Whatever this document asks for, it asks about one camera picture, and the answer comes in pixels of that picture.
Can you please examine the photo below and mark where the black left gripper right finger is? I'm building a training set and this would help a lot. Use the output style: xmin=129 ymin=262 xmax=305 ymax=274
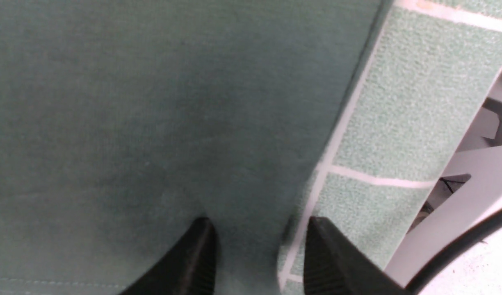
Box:
xmin=302 ymin=216 xmax=407 ymax=295

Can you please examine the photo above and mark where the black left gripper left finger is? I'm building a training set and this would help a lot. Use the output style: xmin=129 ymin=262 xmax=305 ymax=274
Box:
xmin=121 ymin=217 xmax=217 ymax=295

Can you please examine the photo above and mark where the green long-sleeve top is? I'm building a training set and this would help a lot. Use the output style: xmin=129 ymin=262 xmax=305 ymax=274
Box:
xmin=0 ymin=0 xmax=393 ymax=295

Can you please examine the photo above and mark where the green checked tablecloth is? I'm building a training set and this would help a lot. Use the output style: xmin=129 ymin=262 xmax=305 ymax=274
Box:
xmin=279 ymin=0 xmax=502 ymax=295

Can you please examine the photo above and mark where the white table frame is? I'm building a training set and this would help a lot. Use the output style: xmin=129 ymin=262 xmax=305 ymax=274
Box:
xmin=385 ymin=71 xmax=502 ymax=286

